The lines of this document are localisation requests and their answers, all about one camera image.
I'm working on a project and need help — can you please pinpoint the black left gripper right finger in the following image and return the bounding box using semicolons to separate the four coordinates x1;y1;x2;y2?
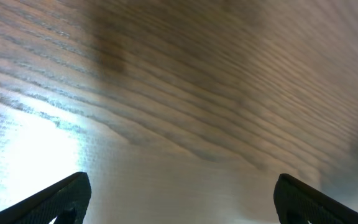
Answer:
273;173;358;224

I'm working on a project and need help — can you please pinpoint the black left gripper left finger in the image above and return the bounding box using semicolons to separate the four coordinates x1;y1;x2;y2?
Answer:
0;172;91;224

